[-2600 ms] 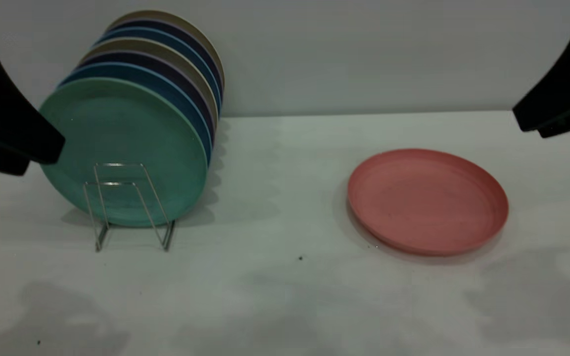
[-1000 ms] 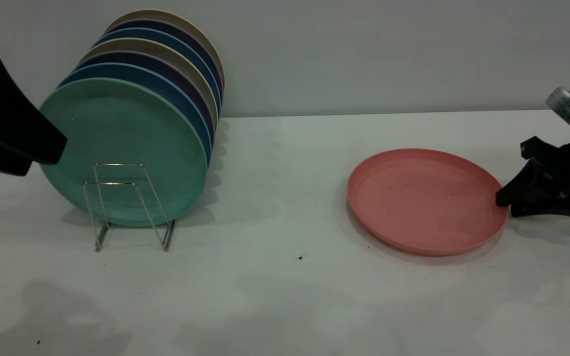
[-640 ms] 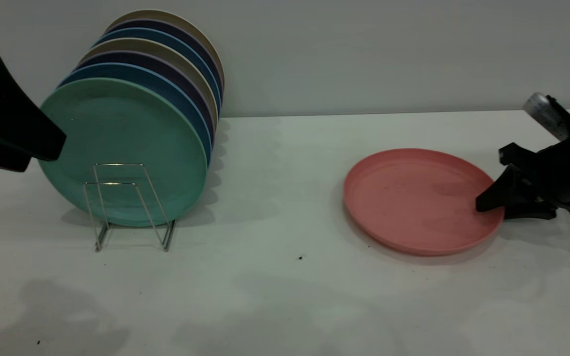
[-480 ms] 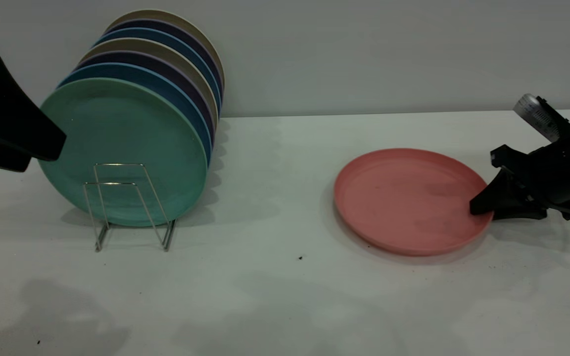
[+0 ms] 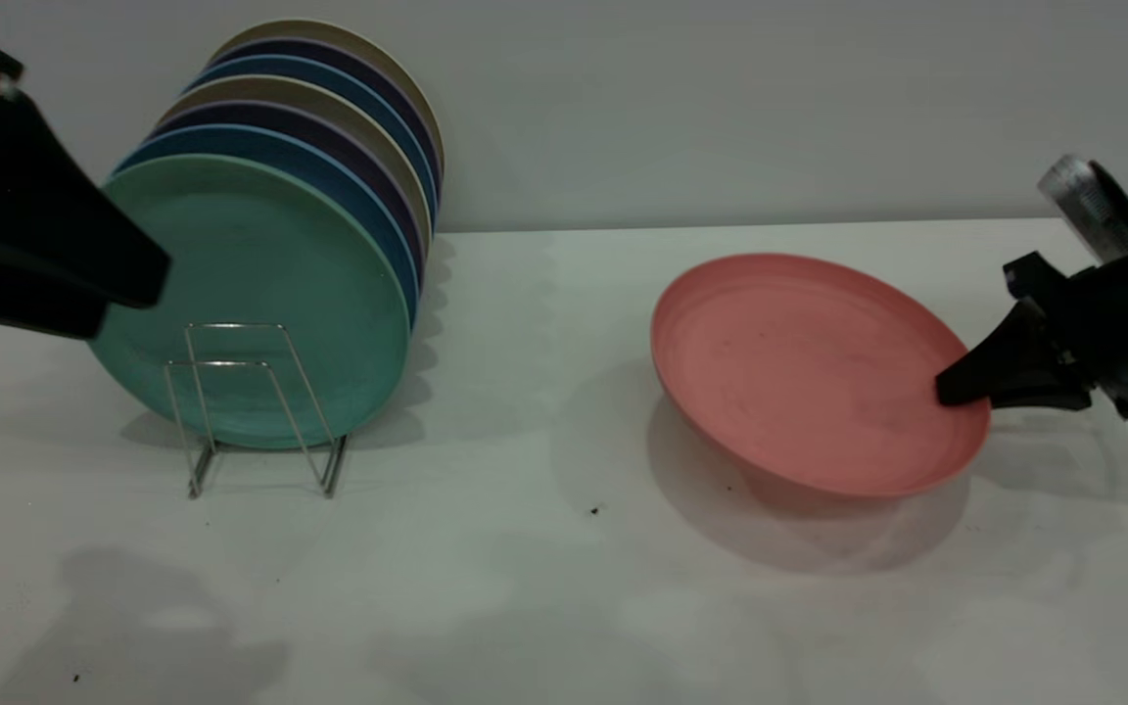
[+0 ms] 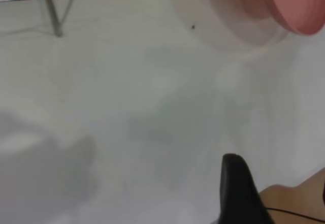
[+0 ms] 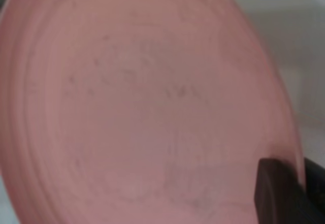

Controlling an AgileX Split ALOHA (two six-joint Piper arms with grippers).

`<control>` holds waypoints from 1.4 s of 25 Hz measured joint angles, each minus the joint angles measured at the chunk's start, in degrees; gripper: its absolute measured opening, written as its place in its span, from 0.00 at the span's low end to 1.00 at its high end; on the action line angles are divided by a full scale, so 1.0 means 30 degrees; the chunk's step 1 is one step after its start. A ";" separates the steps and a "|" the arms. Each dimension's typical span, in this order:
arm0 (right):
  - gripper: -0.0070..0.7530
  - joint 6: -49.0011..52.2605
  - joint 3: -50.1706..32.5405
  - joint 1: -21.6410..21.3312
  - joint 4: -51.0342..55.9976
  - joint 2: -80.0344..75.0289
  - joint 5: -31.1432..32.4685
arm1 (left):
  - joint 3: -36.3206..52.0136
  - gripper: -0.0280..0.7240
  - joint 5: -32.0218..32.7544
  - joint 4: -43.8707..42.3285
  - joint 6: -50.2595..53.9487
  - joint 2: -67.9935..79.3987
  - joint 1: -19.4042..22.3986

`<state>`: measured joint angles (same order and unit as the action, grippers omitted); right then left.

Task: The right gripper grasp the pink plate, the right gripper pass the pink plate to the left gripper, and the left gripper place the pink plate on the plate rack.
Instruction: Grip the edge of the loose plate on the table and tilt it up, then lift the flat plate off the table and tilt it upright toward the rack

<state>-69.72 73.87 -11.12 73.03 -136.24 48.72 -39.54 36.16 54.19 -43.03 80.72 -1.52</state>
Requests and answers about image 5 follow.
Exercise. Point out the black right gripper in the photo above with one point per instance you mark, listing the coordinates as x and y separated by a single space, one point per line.
1127 313

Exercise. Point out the pink round plate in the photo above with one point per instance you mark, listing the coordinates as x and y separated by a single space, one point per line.
809 372

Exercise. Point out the green round plate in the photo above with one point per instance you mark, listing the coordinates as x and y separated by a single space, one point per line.
260 304

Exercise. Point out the blue round plate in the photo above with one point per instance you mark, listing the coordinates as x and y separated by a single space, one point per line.
368 196
398 117

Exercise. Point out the dark purple round plate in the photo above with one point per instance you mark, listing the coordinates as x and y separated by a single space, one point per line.
407 98
378 166

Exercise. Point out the beige round plate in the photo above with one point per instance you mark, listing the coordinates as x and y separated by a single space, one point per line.
417 88
388 142

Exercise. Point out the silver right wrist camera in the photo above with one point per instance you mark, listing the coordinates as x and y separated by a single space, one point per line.
1088 211

